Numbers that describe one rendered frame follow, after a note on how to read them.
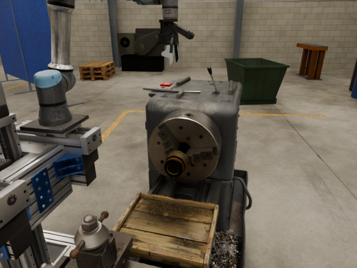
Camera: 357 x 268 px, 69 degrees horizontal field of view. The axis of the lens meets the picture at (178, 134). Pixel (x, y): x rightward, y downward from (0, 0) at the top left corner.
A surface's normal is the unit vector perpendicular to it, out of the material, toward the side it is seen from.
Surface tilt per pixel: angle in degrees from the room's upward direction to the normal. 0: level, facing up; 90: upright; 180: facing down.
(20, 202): 90
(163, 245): 0
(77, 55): 90
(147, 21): 90
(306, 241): 0
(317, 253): 0
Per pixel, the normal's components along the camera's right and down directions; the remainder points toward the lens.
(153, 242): 0.00, -0.92
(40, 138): -0.23, 0.37
